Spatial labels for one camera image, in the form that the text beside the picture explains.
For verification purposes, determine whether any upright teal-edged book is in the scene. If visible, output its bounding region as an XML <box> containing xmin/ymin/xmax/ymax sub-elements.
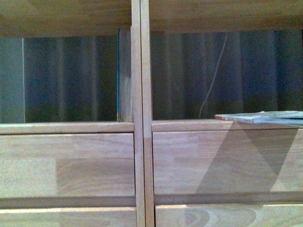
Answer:
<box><xmin>116</xmin><ymin>29</ymin><xmax>134</xmax><ymax>122</ymax></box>

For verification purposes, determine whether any lower right wooden drawer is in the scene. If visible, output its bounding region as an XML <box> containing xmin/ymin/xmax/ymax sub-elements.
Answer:
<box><xmin>155</xmin><ymin>204</ymin><xmax>303</xmax><ymax>227</ymax></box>

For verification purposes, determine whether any lower left wooden drawer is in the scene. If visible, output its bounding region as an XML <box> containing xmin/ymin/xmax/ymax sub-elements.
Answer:
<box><xmin>0</xmin><ymin>207</ymin><xmax>137</xmax><ymax>227</ymax></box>

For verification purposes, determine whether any thin white cable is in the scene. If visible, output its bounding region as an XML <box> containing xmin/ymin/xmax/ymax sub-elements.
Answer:
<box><xmin>199</xmin><ymin>32</ymin><xmax>228</xmax><ymax>119</ymax></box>

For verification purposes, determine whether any left wooden shelf unit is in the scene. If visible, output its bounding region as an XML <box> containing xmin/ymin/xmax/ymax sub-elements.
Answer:
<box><xmin>0</xmin><ymin>0</ymin><xmax>146</xmax><ymax>227</ymax></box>

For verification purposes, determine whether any wooden shelf unit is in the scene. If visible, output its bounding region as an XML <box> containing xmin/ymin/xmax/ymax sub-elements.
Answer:
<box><xmin>141</xmin><ymin>0</ymin><xmax>303</xmax><ymax>227</ymax></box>
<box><xmin>0</xmin><ymin>0</ymin><xmax>146</xmax><ymax>227</ymax></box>

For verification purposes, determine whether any upper left wooden drawer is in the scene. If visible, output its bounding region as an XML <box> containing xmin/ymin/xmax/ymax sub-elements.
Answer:
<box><xmin>0</xmin><ymin>133</ymin><xmax>135</xmax><ymax>198</ymax></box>

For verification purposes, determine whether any right wooden shelf unit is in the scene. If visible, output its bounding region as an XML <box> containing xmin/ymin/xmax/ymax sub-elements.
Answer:
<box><xmin>141</xmin><ymin>0</ymin><xmax>303</xmax><ymax>227</ymax></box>

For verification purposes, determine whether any white book with red spine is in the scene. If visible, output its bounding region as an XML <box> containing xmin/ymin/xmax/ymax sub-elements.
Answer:
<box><xmin>214</xmin><ymin>111</ymin><xmax>303</xmax><ymax>126</ymax></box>

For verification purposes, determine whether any upper right wooden drawer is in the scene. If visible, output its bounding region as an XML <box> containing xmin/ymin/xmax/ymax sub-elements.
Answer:
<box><xmin>153</xmin><ymin>129</ymin><xmax>303</xmax><ymax>195</ymax></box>

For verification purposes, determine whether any wooden drawer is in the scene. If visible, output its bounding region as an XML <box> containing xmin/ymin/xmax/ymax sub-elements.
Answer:
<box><xmin>155</xmin><ymin>204</ymin><xmax>303</xmax><ymax>227</ymax></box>
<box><xmin>0</xmin><ymin>133</ymin><xmax>135</xmax><ymax>198</ymax></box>
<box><xmin>0</xmin><ymin>207</ymin><xmax>137</xmax><ymax>227</ymax></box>
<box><xmin>153</xmin><ymin>129</ymin><xmax>303</xmax><ymax>195</ymax></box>

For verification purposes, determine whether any dark blue curtain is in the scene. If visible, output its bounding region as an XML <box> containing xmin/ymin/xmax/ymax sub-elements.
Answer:
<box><xmin>0</xmin><ymin>30</ymin><xmax>303</xmax><ymax>123</ymax></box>

